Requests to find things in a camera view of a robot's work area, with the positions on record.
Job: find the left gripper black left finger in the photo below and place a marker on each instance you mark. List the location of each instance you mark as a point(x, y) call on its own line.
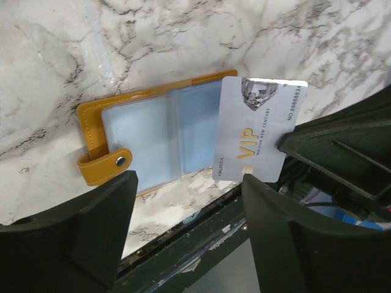
point(73, 247)

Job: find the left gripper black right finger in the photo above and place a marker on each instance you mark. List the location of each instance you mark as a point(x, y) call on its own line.
point(296, 249)

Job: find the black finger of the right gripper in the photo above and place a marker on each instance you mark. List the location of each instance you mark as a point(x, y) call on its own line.
point(351, 147)

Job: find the mustard yellow card holder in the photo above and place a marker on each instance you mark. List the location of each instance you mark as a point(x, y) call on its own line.
point(161, 133)

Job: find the black mounting rail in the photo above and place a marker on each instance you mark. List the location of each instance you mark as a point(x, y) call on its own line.
point(198, 244)

